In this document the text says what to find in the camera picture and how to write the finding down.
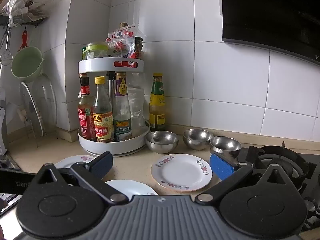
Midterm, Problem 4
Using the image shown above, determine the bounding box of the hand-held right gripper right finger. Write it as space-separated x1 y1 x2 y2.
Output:
195 153 293 204

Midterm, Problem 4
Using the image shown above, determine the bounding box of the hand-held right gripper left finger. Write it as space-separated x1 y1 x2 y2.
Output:
30 152 129 203

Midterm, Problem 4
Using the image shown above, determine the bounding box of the large steel bowl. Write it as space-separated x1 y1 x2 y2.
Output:
145 131 179 154

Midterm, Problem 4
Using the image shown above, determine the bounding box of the small steel bowl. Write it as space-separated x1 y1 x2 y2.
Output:
209 136 242 161

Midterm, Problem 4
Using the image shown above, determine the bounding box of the white floral plate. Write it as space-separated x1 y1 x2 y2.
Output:
151 153 213 192
54 155 97 169
105 179 159 197

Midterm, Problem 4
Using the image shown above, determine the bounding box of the medium steel bowl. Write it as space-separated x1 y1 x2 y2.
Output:
182 129 214 150

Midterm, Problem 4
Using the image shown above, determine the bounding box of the yellow cap vinegar bottle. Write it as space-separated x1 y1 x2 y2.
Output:
93 76 115 143

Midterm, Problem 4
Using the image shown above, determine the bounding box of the white plastic object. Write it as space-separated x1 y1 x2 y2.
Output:
0 100 9 155

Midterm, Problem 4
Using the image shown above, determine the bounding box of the red label soy sauce bottle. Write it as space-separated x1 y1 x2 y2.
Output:
78 76 97 142

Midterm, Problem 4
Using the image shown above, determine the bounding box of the clear bottle purple neck label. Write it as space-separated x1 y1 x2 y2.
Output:
113 72 132 140

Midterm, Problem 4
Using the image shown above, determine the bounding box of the yellow green label sauce bottle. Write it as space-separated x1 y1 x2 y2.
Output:
149 73 167 132

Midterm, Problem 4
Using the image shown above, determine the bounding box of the glass pot lid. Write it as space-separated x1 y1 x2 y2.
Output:
19 74 58 137

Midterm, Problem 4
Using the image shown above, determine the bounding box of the white round tray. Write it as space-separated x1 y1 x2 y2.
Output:
78 59 151 157

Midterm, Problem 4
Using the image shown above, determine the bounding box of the green lid glass jar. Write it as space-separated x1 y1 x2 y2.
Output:
83 42 109 60

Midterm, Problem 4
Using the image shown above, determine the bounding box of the dark jar red label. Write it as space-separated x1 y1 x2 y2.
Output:
135 36 144 60

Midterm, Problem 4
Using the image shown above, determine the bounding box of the red white printed packet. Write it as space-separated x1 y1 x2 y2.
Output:
105 24 137 58

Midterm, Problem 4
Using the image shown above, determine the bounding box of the steel slotted spoon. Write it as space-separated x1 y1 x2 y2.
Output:
0 27 13 67

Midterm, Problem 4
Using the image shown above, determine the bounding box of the red hanging tool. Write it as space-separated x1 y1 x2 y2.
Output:
17 30 28 52

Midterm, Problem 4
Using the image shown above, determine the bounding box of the black range hood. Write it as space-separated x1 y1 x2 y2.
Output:
220 0 320 65

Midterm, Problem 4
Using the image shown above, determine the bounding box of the crumpled clear plastic bag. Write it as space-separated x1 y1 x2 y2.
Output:
0 0 54 27

